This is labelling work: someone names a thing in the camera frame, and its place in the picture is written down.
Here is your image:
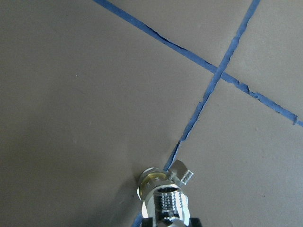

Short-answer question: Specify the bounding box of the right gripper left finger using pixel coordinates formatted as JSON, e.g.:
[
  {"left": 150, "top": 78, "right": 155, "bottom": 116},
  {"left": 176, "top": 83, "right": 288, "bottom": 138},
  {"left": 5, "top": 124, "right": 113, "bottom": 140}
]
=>
[{"left": 141, "top": 217, "right": 154, "bottom": 227}]

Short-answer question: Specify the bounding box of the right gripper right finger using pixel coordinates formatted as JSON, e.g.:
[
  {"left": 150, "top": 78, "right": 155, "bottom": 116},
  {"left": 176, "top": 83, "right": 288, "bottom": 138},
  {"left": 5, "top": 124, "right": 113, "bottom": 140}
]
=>
[{"left": 188, "top": 218, "right": 201, "bottom": 227}]

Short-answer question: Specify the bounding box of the small metal valve handle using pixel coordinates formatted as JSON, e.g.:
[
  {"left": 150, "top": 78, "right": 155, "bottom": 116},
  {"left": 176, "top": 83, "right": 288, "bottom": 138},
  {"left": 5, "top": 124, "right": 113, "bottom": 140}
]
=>
[{"left": 153, "top": 187, "right": 189, "bottom": 227}]

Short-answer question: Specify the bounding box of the white PPR valve fitting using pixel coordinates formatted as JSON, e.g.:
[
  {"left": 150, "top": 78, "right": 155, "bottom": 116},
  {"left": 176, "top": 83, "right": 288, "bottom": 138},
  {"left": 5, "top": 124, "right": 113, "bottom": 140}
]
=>
[{"left": 137, "top": 160, "right": 194, "bottom": 227}]

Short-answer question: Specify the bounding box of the brown paper table cover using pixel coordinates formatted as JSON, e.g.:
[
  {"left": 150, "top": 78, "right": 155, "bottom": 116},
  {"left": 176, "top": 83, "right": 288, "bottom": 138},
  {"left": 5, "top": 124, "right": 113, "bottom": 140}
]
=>
[{"left": 0, "top": 0, "right": 303, "bottom": 227}]

